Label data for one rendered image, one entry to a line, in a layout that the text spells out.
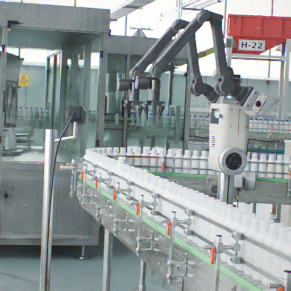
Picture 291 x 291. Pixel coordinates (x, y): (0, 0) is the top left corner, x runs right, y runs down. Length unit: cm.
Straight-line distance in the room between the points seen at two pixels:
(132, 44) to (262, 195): 405
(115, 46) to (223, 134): 495
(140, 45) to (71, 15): 220
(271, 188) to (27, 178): 249
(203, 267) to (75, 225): 465
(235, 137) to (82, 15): 315
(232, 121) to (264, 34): 638
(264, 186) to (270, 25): 534
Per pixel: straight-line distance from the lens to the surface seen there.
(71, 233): 698
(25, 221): 691
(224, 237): 226
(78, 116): 239
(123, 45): 891
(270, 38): 1040
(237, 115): 407
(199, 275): 241
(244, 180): 518
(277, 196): 533
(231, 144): 408
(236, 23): 1038
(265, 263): 200
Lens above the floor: 145
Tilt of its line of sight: 3 degrees down
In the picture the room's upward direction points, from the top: 3 degrees clockwise
